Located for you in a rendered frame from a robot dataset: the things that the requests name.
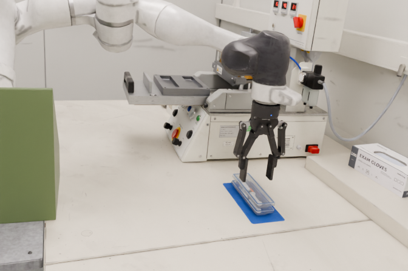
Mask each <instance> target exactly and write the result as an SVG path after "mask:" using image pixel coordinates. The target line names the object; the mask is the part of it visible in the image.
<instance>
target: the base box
mask: <svg viewBox="0 0 408 271"><path fill-rule="evenodd" d="M250 117H251V116H209V115H208V114H206V116H205V118H204V119H203V121H202V123H201V125H200V126H199V128H198V130H197V132H196V134H195V135H194V137H193V139H192V140H191V143H190V144H189V146H188V147H187V149H186V151H185V153H184V155H183V157H182V158H181V161H182V162H203V161H207V159H239V158H237V157H236V156H235V155H234V154H233V151H234V147H235V144H236V139H237V135H238V132H239V122H240V121H243V122H247V121H249V119H250ZM278 120H279V121H281V120H283V121H284V122H285V123H287V128H286V130H285V155H284V156H281V157H294V156H320V153H321V147H322V141H323V138H324V132H325V126H326V122H327V115H279V116H278ZM277 129H278V127H277V126H276V127H275V128H274V130H273V131H274V135H275V137H274V138H275V141H276V145H277ZM250 130H251V126H250V125H249V127H248V129H247V130H246V136H245V140H244V143H245V141H246V139H247V137H248V136H249V132H250ZM244 143H243V145H244ZM269 154H271V149H270V145H269V142H268V137H267V135H264V134H263V135H259V136H258V138H257V139H256V140H255V142H254V143H253V145H252V147H251V149H250V151H249V153H248V155H247V158H258V157H268V155H269Z"/></svg>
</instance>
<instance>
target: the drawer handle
mask: <svg viewBox="0 0 408 271"><path fill-rule="evenodd" d="M124 82H125V83H127V86H128V88H127V91H128V93H134V81H133V79H132V77H131V75H130V72H124Z"/></svg>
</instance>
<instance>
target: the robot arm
mask: <svg viewBox="0 0 408 271"><path fill-rule="evenodd" d="M134 23H136V25H138V26H139V27H140V28H142V29H143V30H144V31H145V32H147V33H148V34H150V35H152V36H153V37H155V38H157V39H158V40H161V41H164V42H166V43H169V44H173V45H176V46H209V47H212V48H213V49H216V50H219V51H221V52H222V56H221V62H222V66H223V67H224V69H225V70H226V71H227V72H228V73H229V74H231V75H234V76H252V78H253V80H252V87H251V89H249V90H248V93H251V98H252V99H254V100H253V101H252V107H251V117H250V119H249V121H247V122H243V121H240V122H239V132H238V135H237V139H236V144H235V147H234V151H233V154H234V155H235V156H236V157H237V158H239V164H238V167H239V169H240V175H239V178H240V179H241V181H242V182H246V176H247V168H248V159H247V155H248V153H249V151H250V149H251V147H252V145H253V143H254V142H255V140H256V139H257V138H258V136H261V135H263V134H264V135H267V137H268V142H269V145H270V149H271V154H269V155H268V163H267V172H266V177H267V178H268V179H269V180H273V173H274V168H276V167H277V160H278V159H280V157H281V156H284V155H285V130H286V128H287V123H285V122H284V121H283V120H281V121H279V120H278V116H279V110H280V105H287V106H296V105H297V104H299V102H300V101H301V99H302V95H301V94H299V93H297V92H295V91H294V90H292V89H290V88H289V87H286V83H287V82H286V74H287V70H288V67H289V62H290V52H291V47H290V40H289V38H288V37H287V36H285V35H284V34H283V33H279V32H275V31H270V30H263V31H261V32H260V33H259V34H257V35H254V36H251V37H244V36H241V35H238V34H236V33H233V32H230V31H228V30H225V29H222V28H220V27H217V26H214V25H212V24H210V23H208V22H207V21H205V20H203V19H201V18H199V17H197V16H195V15H193V14H191V13H189V12H187V11H185V10H183V9H181V8H180V7H177V6H176V5H174V4H172V3H170V2H166V1H163V0H25V1H22V2H19V3H16V2H15V0H0V87H15V86H16V74H15V71H14V67H15V48H16V45H17V44H19V43H20V42H21V41H22V40H23V39H24V38H25V37H27V36H29V35H32V34H34V33H36V32H39V31H41V30H46V29H55V28H60V27H69V26H77V25H83V24H88V25H90V26H92V27H94V28H95V29H96V31H94V33H93V36H94V37H95V38H96V39H97V40H98V42H99V43H100V45H101V47H102V48H104V49H105V50H106V51H108V52H113V53H120V52H124V51H127V50H128V49H130V47H131V45H132V41H133V39H134V37H133V35H132V34H133V27H134ZM249 125H250V126H251V130H250V132H249V136H248V137H247V139H246V141H245V143H244V140H245V136H246V133H247V129H248V127H249ZM276 126H277V127H278V129H277V145H276V141H275V138H274V137H275V135H274V131H273V130H274V128H275V127H276ZM243 143H244V145H243Z"/></svg>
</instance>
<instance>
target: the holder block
mask: <svg viewBox="0 0 408 271"><path fill-rule="evenodd" d="M153 81H154V83H155V84H156V86H157V87H158V89H159V90H160V92H161V93H162V95H194V96H209V95H210V88H209V87H208V86H207V85H205V84H204V83H203V82H202V81H201V80H200V79H199V78H197V77H196V76H195V75H154V80H153Z"/></svg>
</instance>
